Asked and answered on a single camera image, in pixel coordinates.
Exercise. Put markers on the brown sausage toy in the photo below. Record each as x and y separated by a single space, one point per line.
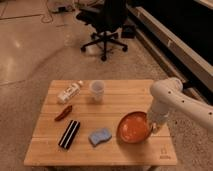
64 113

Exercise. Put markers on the white plastic bottle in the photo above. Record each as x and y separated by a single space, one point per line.
72 90

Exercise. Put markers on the clear plastic cup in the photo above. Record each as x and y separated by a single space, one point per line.
96 88

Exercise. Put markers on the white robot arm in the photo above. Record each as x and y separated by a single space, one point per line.
167 94

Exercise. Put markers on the black office chair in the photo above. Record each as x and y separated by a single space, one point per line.
106 18

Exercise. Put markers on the wooden table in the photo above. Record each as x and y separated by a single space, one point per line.
120 98

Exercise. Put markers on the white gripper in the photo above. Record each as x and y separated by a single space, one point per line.
157 119

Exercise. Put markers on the blue sponge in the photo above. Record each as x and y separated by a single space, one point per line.
99 136

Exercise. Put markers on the orange ceramic bowl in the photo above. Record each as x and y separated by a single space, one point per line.
134 127

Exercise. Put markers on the black box on floor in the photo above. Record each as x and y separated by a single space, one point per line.
128 31

